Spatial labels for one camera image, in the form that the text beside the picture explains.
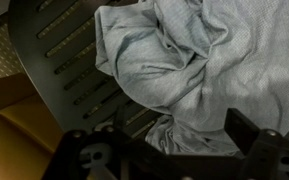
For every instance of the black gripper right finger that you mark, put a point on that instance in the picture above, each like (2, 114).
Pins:
(242, 133)

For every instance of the black slatted office chair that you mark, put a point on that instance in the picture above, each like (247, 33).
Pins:
(57, 56)

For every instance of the brown leather armchair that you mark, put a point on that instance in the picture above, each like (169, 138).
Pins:
(14, 133)

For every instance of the grey shirt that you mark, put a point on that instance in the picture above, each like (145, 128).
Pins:
(200, 66)

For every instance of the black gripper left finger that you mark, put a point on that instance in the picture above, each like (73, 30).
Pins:
(120, 118)

